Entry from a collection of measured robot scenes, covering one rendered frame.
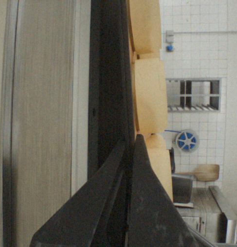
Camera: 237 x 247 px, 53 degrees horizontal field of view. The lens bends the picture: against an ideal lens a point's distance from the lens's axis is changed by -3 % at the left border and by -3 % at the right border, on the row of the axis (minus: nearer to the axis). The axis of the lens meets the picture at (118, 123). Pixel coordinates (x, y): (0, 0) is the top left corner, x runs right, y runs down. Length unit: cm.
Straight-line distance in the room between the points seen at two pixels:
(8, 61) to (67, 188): 10
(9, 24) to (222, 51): 430
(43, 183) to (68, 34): 11
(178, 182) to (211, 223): 321
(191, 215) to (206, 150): 128
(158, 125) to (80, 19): 9
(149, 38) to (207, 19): 434
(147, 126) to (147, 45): 5
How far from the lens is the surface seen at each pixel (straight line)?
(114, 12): 52
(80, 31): 19
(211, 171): 454
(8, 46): 20
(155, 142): 22
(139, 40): 16
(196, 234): 65
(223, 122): 443
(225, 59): 444
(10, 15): 21
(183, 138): 423
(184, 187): 61
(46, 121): 18
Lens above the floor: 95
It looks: 9 degrees down
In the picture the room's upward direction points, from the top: 90 degrees clockwise
